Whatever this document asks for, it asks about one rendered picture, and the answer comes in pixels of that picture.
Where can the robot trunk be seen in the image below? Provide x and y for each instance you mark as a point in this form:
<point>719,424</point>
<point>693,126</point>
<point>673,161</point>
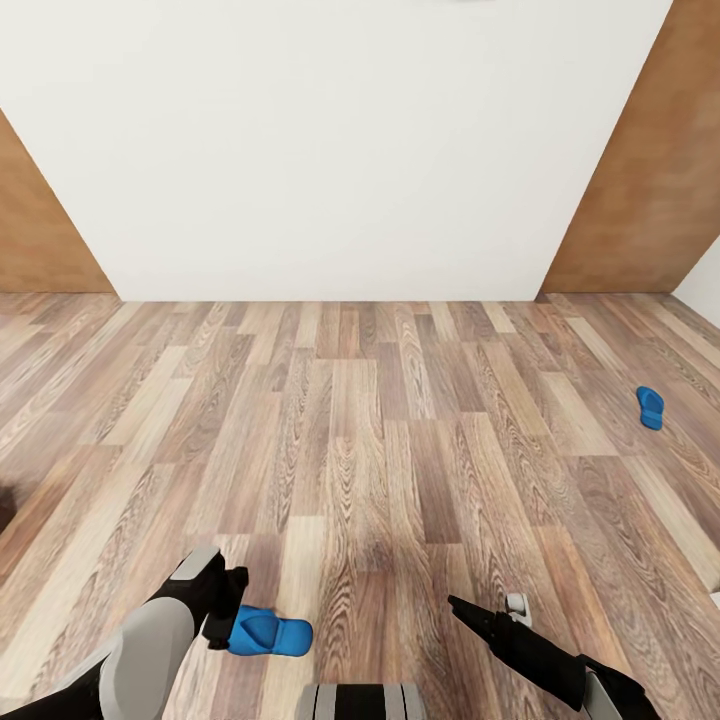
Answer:
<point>360,702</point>

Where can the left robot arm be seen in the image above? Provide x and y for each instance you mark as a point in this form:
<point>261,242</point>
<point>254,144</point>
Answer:
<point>130,675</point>

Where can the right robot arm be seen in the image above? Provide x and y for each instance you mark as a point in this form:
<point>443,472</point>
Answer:
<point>606,693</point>

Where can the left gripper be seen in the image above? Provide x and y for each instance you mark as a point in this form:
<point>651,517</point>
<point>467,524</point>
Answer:
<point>219,624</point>

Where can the sandal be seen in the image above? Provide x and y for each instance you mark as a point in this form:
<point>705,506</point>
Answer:
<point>259,632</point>
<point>652,406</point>

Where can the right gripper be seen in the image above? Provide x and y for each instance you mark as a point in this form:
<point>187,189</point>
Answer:
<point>517,646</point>

